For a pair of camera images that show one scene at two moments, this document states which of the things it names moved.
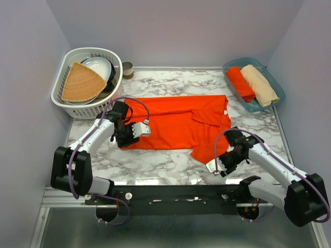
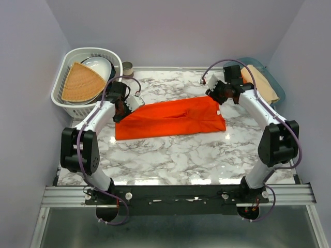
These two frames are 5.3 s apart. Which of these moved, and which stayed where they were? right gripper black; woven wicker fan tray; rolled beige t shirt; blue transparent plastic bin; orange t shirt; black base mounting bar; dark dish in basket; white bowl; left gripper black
Moved: right gripper black; left gripper black; orange t shirt
Stayed: blue transparent plastic bin; white bowl; woven wicker fan tray; dark dish in basket; rolled beige t shirt; black base mounting bar
